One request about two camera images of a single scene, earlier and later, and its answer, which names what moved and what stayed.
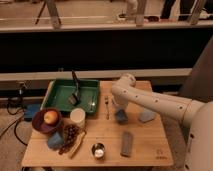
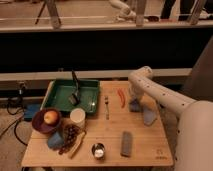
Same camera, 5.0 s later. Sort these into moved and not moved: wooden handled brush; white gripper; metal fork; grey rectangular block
Moved: white gripper
Not moved: wooden handled brush; grey rectangular block; metal fork
